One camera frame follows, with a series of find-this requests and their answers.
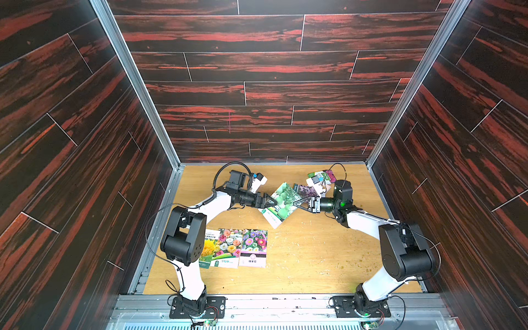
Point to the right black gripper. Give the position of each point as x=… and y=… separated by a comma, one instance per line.
x=315, y=205

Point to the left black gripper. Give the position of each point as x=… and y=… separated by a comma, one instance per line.
x=260, y=205

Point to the green gourd seed packet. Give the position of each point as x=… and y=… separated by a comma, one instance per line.
x=285, y=197

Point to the purple pink asters seed packet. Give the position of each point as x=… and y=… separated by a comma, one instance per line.
x=254, y=248

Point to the mixed roses seed packet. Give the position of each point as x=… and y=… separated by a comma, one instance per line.
x=227, y=249

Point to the purple flowers seed packet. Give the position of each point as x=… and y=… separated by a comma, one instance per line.
x=305, y=191

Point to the yellow flower seed packet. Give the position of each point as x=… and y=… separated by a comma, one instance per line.
x=210, y=248

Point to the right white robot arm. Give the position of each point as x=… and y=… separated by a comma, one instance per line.
x=405, y=251

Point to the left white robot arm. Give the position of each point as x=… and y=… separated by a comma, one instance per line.
x=184, y=236

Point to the orange striped seed packet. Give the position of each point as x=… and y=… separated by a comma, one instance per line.
x=317, y=180

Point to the magenta flower seed packet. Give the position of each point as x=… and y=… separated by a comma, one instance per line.
x=329, y=176

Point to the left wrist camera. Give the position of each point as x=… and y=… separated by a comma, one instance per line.
x=248, y=182

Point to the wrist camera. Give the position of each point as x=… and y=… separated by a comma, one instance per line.
x=248, y=182
x=342, y=189

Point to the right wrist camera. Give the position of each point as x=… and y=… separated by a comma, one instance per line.
x=342, y=189

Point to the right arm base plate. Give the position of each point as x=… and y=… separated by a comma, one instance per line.
x=359, y=306

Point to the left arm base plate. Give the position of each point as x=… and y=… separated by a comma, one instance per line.
x=198, y=307

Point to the aluminium front rail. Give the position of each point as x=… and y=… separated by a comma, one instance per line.
x=282, y=311

